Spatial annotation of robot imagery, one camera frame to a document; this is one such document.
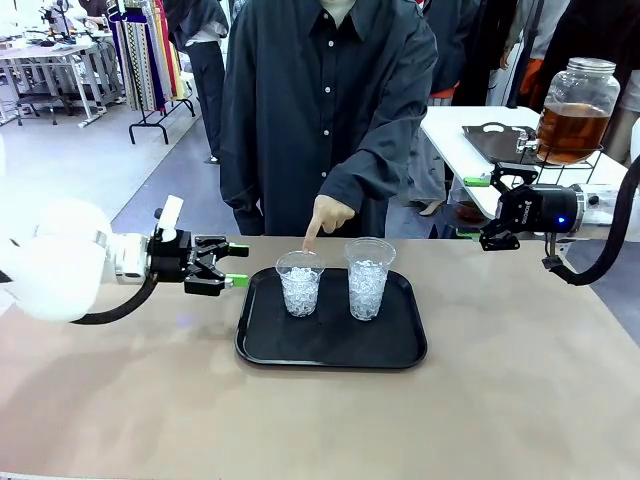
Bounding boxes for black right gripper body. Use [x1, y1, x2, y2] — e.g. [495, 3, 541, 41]
[499, 183, 582, 236]

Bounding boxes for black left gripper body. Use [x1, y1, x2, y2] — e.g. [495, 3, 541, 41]
[148, 230, 199, 286]

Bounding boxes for short clear plastic iced cup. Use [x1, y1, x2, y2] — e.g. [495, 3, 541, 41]
[275, 250, 326, 319]

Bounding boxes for person's right forearm dark sleeve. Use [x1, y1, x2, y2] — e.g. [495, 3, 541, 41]
[219, 124, 266, 237]

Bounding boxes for person's left forearm dark sleeve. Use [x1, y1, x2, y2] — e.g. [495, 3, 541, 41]
[319, 134, 434, 202]

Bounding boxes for tall clear plastic iced cup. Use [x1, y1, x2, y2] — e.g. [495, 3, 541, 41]
[343, 237, 397, 322]

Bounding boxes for person's left hand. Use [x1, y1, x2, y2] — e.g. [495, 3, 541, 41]
[302, 193, 357, 254]

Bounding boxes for glass tea dispenser jar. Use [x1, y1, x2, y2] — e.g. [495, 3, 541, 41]
[516, 57, 621, 165]

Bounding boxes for large black serving tray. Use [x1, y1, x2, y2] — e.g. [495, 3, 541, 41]
[234, 267, 429, 370]

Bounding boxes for bystander in grey top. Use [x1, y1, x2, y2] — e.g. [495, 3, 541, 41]
[499, 0, 571, 71]

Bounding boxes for bystander in black clothes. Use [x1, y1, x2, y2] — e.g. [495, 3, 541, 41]
[542, 0, 640, 101]

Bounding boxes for person in dark shirt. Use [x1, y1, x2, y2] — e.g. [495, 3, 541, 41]
[219, 0, 439, 239]

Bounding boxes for mannequin in dark clothes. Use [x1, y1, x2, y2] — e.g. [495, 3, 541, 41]
[164, 0, 230, 164]

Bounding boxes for colourful hanging fabrics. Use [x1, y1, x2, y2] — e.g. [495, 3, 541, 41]
[108, 0, 195, 114]

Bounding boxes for white workbench table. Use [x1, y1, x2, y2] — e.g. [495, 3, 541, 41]
[0, 42, 124, 129]

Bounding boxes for black tray with handle hole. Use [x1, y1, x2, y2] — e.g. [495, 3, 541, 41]
[461, 123, 541, 166]

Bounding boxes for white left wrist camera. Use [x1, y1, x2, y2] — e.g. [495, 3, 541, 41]
[154, 195, 184, 241]

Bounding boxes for black wire dispenser stand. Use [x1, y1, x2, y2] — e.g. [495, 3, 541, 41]
[537, 147, 606, 184]

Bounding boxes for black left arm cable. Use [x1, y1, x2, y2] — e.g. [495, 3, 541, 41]
[69, 277, 162, 326]

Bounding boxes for black clothes rack frame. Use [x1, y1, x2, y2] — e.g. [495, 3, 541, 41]
[128, 97, 197, 146]

